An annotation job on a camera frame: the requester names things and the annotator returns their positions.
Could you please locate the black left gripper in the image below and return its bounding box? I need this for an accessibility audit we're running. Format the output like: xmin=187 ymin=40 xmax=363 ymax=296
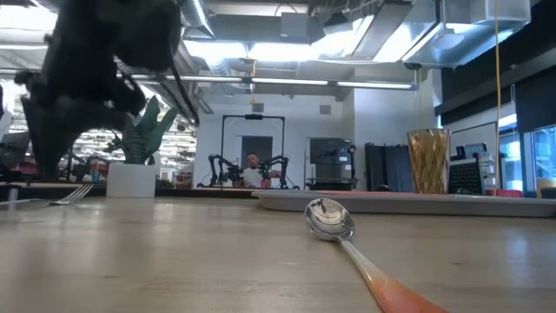
xmin=13 ymin=0 xmax=183 ymax=183

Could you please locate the metal fork orange handle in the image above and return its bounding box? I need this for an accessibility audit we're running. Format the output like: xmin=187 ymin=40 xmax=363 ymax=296
xmin=0 ymin=182 xmax=95 ymax=207

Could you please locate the metal spoon orange handle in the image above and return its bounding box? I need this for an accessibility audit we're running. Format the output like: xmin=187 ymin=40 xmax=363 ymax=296
xmin=303 ymin=197 xmax=451 ymax=313

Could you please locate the brown wooden cup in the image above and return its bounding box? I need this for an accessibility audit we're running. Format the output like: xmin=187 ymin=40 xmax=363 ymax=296
xmin=407 ymin=127 xmax=453 ymax=196

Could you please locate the grey plastic tray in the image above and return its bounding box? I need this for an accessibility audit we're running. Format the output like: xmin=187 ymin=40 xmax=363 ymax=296
xmin=250 ymin=189 xmax=556 ymax=219

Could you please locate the green plant in white pot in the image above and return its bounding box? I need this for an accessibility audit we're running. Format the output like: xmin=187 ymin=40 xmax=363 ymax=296
xmin=103 ymin=94 xmax=180 ymax=199

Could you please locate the grey door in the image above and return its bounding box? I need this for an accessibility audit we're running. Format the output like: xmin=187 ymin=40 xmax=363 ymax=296
xmin=241 ymin=135 xmax=274 ymax=175

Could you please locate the person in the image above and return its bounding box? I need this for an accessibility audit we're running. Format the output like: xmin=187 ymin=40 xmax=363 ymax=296
xmin=240 ymin=151 xmax=269 ymax=190

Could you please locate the long ceiling light bar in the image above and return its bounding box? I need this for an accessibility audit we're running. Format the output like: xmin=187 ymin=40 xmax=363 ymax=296
xmin=116 ymin=74 xmax=420 ymax=91

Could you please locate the black screen on stand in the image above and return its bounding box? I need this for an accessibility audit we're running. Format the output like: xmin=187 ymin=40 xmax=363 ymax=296
xmin=308 ymin=137 xmax=354 ymax=180

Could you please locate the black cabinet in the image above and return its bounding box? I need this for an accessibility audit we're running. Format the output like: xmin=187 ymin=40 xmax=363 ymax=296
xmin=364 ymin=142 xmax=412 ymax=193

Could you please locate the black perforated box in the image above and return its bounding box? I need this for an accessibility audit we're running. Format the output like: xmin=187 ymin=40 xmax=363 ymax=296
xmin=447 ymin=143 xmax=496 ymax=196

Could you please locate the red bin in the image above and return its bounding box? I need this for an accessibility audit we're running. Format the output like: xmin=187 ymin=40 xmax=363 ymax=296
xmin=485 ymin=188 xmax=525 ymax=198

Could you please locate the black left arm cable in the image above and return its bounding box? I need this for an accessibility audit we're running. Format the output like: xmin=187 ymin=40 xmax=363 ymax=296
xmin=168 ymin=60 xmax=202 ymax=128

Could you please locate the black aluminium table frame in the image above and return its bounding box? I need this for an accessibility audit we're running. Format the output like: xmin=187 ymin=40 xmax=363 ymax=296
xmin=0 ymin=181 xmax=261 ymax=202

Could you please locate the black gantry frame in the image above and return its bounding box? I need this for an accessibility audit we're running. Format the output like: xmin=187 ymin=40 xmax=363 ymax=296
xmin=220 ymin=114 xmax=287 ymax=189

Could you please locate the silver ventilation duct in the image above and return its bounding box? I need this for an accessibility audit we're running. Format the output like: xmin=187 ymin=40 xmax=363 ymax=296
xmin=351 ymin=0 xmax=533 ymax=70

